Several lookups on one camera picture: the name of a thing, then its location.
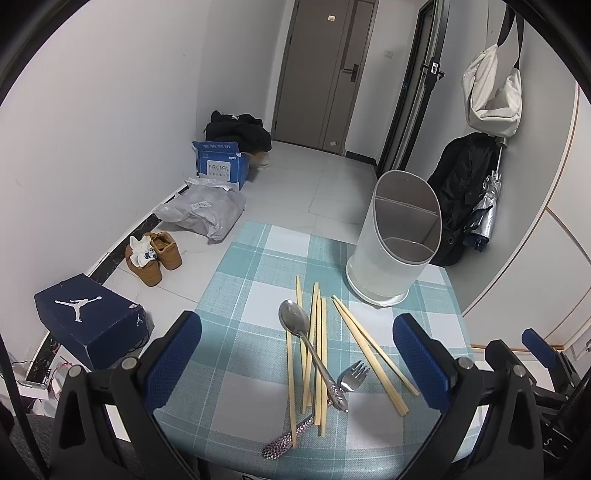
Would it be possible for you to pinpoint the blue cardboard box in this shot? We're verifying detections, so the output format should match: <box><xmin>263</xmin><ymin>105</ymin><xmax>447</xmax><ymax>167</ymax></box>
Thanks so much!
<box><xmin>191</xmin><ymin>141</ymin><xmax>250</xmax><ymax>189</ymax></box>

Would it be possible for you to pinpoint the teal plaid placemat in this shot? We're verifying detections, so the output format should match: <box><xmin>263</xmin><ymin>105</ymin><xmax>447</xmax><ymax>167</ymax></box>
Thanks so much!
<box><xmin>155</xmin><ymin>222</ymin><xmax>471</xmax><ymax>479</ymax></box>

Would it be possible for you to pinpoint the silver fork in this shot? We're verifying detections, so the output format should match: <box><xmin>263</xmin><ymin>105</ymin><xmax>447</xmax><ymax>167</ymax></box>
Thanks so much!
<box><xmin>261</xmin><ymin>359</ymin><xmax>372</xmax><ymax>460</ymax></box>

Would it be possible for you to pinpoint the white utensil holder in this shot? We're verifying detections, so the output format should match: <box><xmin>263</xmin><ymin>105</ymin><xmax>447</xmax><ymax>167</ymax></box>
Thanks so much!
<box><xmin>346</xmin><ymin>170</ymin><xmax>442</xmax><ymax>308</ymax></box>

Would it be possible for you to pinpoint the white cabinet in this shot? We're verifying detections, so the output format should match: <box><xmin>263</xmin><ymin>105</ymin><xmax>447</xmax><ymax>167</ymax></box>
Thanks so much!
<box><xmin>464</xmin><ymin>87</ymin><xmax>590</xmax><ymax>351</ymax></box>

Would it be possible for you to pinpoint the black framed glass door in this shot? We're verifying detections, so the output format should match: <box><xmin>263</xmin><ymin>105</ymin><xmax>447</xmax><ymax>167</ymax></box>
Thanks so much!
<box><xmin>377</xmin><ymin>0</ymin><xmax>451</xmax><ymax>177</ymax></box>

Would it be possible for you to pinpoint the silver spoon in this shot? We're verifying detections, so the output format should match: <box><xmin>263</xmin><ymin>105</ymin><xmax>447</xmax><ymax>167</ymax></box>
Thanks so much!
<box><xmin>279</xmin><ymin>300</ymin><xmax>349</xmax><ymax>412</ymax></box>

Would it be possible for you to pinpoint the navy Jordan shoe box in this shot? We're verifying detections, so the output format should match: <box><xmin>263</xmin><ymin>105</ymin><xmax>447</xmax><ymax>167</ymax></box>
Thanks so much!
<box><xmin>34</xmin><ymin>274</ymin><xmax>150</xmax><ymax>371</ymax></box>

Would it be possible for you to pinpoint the black hanging jacket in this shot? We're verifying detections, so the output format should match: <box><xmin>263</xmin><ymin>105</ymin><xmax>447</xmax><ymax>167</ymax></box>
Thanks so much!
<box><xmin>428</xmin><ymin>132</ymin><xmax>499</xmax><ymax>267</ymax></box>

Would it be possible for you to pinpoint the tan shoe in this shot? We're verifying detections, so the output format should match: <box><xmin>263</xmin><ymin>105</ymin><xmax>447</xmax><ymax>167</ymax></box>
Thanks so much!
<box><xmin>146</xmin><ymin>232</ymin><xmax>182</xmax><ymax>271</ymax></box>
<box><xmin>125</xmin><ymin>236</ymin><xmax>162</xmax><ymax>287</ymax></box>

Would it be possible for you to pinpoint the grey plastic mailer bag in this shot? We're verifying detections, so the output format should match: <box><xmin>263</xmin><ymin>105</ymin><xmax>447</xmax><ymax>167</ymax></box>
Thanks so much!
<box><xmin>154</xmin><ymin>177</ymin><xmax>246</xmax><ymax>243</ymax></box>

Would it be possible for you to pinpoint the silver folded umbrella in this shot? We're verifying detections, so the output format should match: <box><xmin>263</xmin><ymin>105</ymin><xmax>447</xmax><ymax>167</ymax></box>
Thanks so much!
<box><xmin>463</xmin><ymin>137</ymin><xmax>507</xmax><ymax>252</ymax></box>

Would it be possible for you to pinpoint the black clothes pile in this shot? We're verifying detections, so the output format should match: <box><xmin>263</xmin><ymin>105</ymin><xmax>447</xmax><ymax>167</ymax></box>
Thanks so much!
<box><xmin>204</xmin><ymin>110</ymin><xmax>273</xmax><ymax>154</ymax></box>

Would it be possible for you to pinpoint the white shoulder bag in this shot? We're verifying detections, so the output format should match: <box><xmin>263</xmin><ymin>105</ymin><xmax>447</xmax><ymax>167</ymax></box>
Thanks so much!
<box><xmin>462</xmin><ymin>5</ymin><xmax>524</xmax><ymax>139</ymax></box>

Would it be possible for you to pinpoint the grey entrance door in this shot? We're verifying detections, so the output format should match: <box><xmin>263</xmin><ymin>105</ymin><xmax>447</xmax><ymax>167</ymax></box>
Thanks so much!
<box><xmin>271</xmin><ymin>1</ymin><xmax>378</xmax><ymax>154</ymax></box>

